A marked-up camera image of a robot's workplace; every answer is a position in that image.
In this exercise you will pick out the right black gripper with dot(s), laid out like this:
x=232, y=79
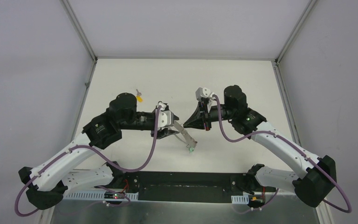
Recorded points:
x=197, y=119

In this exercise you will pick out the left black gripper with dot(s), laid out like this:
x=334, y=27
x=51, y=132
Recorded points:
x=155, y=122

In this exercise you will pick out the perforated metal ring plate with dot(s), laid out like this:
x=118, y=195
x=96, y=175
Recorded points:
x=187, y=138

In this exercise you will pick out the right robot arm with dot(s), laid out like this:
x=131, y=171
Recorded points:
x=311, y=177

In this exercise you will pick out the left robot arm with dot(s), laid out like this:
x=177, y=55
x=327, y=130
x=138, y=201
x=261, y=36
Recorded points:
x=47, y=184

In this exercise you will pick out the key with yellow tag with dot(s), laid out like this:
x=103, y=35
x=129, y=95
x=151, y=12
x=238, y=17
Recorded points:
x=139, y=96

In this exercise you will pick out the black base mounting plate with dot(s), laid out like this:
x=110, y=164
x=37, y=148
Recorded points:
x=186, y=186

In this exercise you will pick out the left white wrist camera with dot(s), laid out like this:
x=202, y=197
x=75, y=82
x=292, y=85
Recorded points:
x=164, y=119

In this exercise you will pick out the white slotted cable duct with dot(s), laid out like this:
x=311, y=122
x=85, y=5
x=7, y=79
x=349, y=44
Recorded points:
x=94, y=195

